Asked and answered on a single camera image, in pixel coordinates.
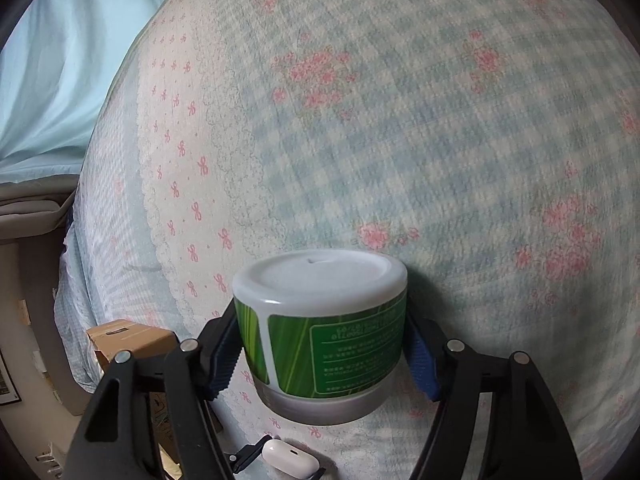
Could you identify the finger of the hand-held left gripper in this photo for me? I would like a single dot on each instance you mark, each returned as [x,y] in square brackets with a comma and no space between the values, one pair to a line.
[247,454]

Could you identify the grey-brown curtain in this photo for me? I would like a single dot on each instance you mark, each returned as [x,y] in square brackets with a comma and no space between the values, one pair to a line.
[30,207]

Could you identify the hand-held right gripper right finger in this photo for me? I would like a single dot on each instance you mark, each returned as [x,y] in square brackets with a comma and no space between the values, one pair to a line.
[422,360]

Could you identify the light blue hanging cloth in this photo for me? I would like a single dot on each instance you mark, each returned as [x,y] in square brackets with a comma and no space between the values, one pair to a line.
[50,85]

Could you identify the white earbuds case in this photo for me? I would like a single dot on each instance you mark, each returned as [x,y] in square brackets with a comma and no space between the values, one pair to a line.
[295,460]

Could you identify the framed wall picture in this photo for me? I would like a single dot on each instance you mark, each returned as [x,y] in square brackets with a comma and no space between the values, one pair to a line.
[7,377]

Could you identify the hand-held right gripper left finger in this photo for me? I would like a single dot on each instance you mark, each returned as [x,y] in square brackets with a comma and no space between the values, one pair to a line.
[222,365]

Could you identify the cardboard box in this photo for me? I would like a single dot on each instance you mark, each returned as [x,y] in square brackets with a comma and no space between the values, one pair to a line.
[130,335]

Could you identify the green label white jar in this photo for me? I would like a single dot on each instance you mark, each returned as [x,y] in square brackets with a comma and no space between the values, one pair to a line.
[320,340]

